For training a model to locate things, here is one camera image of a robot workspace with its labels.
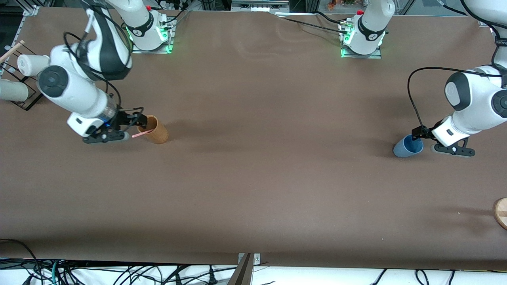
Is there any blue cup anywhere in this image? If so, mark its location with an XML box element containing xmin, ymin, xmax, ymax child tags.
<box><xmin>393</xmin><ymin>135</ymin><xmax>424</xmax><ymax>158</ymax></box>

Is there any brown wooden cup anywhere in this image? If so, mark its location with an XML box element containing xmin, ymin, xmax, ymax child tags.
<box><xmin>137</xmin><ymin>115</ymin><xmax>169</xmax><ymax>144</ymax></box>

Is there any black cup rack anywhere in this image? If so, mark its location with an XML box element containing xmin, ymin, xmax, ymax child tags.
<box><xmin>0</xmin><ymin>43</ymin><xmax>45</xmax><ymax>111</ymax></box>

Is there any white smiley cup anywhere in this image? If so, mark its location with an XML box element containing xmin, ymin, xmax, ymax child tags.
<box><xmin>17</xmin><ymin>54</ymin><xmax>51</xmax><ymax>77</ymax></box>

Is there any grey plain cup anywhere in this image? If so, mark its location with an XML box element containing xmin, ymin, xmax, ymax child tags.
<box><xmin>0</xmin><ymin>78</ymin><xmax>30</xmax><ymax>102</ymax></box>

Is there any wooden chopstick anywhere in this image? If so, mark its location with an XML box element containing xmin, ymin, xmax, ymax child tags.
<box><xmin>0</xmin><ymin>40</ymin><xmax>25</xmax><ymax>64</ymax></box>

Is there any round wooden coaster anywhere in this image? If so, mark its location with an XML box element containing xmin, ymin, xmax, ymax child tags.
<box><xmin>493</xmin><ymin>197</ymin><xmax>507</xmax><ymax>230</ymax></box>

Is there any white power strip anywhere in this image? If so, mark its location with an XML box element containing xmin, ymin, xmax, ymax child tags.
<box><xmin>158</xmin><ymin>0</ymin><xmax>189</xmax><ymax>11</ymax></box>

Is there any dark metal pole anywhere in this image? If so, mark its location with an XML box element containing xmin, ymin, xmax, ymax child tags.
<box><xmin>227</xmin><ymin>253</ymin><xmax>254</xmax><ymax>285</ymax></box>

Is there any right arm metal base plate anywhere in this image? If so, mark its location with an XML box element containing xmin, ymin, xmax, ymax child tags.
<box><xmin>131</xmin><ymin>17</ymin><xmax>175</xmax><ymax>54</ymax></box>

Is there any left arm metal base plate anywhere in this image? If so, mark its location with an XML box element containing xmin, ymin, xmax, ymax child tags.
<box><xmin>340</xmin><ymin>21</ymin><xmax>383</xmax><ymax>59</ymax></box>

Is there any black looping floor cable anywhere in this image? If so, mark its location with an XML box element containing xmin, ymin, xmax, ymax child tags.
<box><xmin>0</xmin><ymin>238</ymin><xmax>42</xmax><ymax>277</ymax></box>

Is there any black base cable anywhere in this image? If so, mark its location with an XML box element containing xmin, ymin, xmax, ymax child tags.
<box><xmin>275</xmin><ymin>11</ymin><xmax>350</xmax><ymax>35</ymax></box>

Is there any aluminium frame rail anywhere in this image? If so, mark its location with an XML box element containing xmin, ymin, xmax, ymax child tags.
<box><xmin>231</xmin><ymin>0</ymin><xmax>290</xmax><ymax>12</ymax></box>

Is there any silver table edge bracket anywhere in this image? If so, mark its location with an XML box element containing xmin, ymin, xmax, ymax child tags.
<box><xmin>238</xmin><ymin>253</ymin><xmax>261</xmax><ymax>266</ymax></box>

